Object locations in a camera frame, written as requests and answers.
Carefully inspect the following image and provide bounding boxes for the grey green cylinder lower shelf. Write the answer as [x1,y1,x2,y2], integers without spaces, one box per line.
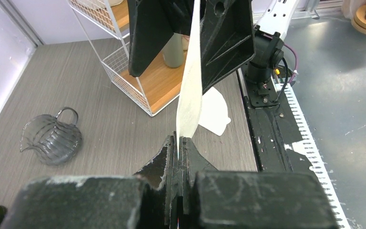
[162,33,184,68]

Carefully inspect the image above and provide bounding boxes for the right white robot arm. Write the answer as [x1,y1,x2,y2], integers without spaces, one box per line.
[128,0,297,92]

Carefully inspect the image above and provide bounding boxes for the grey glass pitcher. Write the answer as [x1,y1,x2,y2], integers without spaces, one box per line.
[20,107,83,166]

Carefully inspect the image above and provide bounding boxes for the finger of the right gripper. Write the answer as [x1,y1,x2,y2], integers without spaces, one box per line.
[200,0,255,93]
[127,0,194,77]

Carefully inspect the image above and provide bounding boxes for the white paper coffee filter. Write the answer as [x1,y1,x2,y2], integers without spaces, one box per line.
[176,0,203,149]

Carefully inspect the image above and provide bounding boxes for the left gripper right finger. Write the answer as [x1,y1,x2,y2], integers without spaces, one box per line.
[178,137,217,229]

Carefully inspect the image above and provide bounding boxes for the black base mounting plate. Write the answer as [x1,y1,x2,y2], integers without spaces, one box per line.
[237,68,318,179]

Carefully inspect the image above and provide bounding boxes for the patterned pouch lower shelf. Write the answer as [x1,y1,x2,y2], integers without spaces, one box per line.
[181,35,190,51]

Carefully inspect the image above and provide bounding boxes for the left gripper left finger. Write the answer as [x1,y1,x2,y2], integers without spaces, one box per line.
[135,135,178,229]

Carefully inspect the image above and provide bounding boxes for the white wire wooden shelf rack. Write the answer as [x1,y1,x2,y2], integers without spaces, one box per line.
[69,0,191,116]

